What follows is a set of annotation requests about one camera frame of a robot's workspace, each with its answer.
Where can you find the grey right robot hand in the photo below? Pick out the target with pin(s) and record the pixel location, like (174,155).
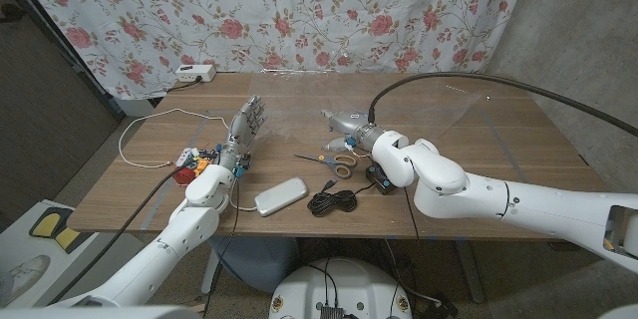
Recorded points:
(351,124)

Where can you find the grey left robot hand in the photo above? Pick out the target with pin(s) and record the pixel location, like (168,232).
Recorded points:
(242,129)

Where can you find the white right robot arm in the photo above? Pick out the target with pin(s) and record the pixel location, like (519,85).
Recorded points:
(498,194)

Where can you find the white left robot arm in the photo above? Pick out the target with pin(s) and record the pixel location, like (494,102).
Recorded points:
(169,244)

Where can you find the transparent cling film sheet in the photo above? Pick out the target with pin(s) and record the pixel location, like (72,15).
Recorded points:
(299,104)

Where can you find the black joystick controller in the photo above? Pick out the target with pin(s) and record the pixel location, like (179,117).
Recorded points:
(380,179)

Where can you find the colourful electronic circuit kit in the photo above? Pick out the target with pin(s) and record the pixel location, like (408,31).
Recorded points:
(192,169)

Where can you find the white power strip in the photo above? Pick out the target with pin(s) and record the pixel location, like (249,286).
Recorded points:
(195,74)

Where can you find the floral backdrop cloth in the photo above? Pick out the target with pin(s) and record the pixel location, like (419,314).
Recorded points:
(299,10)

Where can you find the white table leg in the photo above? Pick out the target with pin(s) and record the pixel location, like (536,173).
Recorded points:
(210,271)

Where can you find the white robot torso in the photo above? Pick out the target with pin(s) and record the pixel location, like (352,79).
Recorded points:
(344,284)

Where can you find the grey table leg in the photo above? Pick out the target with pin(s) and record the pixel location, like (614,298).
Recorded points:
(468,269)

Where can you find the grey finned box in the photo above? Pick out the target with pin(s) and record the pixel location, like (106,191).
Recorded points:
(331,312)

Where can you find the black floor adapter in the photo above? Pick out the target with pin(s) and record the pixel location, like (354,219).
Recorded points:
(441,309)

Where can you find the yellow black foot pedal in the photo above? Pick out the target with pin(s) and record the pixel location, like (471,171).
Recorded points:
(50,222)
(67,239)

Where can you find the white floor platform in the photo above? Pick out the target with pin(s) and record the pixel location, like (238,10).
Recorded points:
(15,224)

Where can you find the white sneaker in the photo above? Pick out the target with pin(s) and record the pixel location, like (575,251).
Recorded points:
(25,279)

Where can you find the black frame bar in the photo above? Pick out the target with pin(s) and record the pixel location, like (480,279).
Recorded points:
(75,62)

